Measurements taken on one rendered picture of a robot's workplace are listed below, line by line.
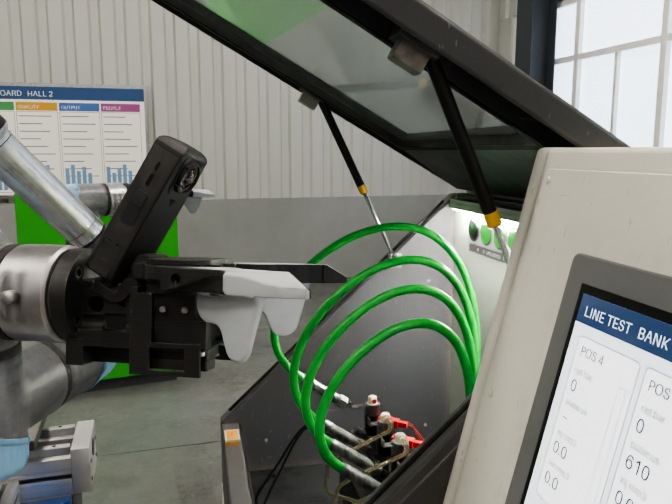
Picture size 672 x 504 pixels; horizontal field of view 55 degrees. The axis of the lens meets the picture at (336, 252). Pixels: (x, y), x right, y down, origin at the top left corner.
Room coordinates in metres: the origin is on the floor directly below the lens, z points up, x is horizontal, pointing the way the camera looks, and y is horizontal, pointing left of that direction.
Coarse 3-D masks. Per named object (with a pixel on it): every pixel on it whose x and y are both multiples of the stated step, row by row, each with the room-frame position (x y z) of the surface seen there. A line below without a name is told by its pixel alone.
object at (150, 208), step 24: (168, 144) 0.46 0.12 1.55; (144, 168) 0.46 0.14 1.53; (168, 168) 0.46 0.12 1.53; (192, 168) 0.48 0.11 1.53; (144, 192) 0.46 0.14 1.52; (168, 192) 0.46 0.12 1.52; (120, 216) 0.46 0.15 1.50; (144, 216) 0.45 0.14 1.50; (168, 216) 0.48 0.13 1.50; (120, 240) 0.45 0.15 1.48; (144, 240) 0.47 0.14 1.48; (96, 264) 0.45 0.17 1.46; (120, 264) 0.45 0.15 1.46
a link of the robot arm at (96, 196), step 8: (72, 184) 1.41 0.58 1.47; (80, 184) 1.42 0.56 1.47; (88, 184) 1.43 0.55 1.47; (96, 184) 1.44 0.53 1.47; (104, 184) 1.45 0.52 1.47; (72, 192) 1.38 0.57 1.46; (80, 192) 1.39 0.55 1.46; (88, 192) 1.40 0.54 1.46; (96, 192) 1.42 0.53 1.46; (104, 192) 1.43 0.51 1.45; (80, 200) 1.39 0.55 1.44; (88, 200) 1.40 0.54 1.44; (96, 200) 1.41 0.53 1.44; (104, 200) 1.42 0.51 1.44; (96, 208) 1.41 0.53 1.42; (104, 208) 1.43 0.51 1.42
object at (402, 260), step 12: (384, 264) 1.01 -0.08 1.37; (396, 264) 1.02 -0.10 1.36; (420, 264) 1.03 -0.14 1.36; (432, 264) 1.03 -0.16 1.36; (360, 276) 1.01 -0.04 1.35; (456, 276) 1.04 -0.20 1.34; (348, 288) 1.00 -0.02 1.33; (456, 288) 1.04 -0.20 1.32; (336, 300) 1.00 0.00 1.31; (468, 300) 1.05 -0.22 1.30; (324, 312) 0.99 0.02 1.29; (468, 312) 1.05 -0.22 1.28; (312, 324) 0.99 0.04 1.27; (300, 336) 0.99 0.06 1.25; (300, 348) 0.98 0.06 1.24; (300, 396) 0.99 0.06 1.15; (300, 408) 0.99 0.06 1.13; (336, 432) 1.00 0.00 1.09; (348, 432) 1.01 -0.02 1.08; (348, 444) 1.00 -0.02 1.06
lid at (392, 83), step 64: (192, 0) 1.25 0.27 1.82; (256, 0) 1.01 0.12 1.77; (320, 0) 0.79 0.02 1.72; (384, 0) 0.72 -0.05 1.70; (256, 64) 1.42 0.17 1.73; (320, 64) 1.17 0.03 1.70; (384, 64) 0.95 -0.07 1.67; (448, 64) 0.81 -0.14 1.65; (512, 64) 0.76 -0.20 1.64; (384, 128) 1.40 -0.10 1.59; (448, 128) 1.10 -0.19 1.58; (512, 128) 0.84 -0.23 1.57; (576, 128) 0.77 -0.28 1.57; (512, 192) 1.21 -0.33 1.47
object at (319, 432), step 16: (416, 320) 0.86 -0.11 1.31; (432, 320) 0.87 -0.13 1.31; (384, 336) 0.85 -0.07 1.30; (448, 336) 0.87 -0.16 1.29; (368, 352) 0.85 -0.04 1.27; (464, 352) 0.87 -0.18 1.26; (464, 368) 0.88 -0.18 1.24; (336, 384) 0.83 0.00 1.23; (464, 384) 0.88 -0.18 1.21; (320, 416) 0.83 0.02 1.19; (320, 432) 0.83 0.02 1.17; (320, 448) 0.83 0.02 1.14; (336, 464) 0.83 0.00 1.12; (352, 480) 0.84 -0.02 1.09; (368, 480) 0.84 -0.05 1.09
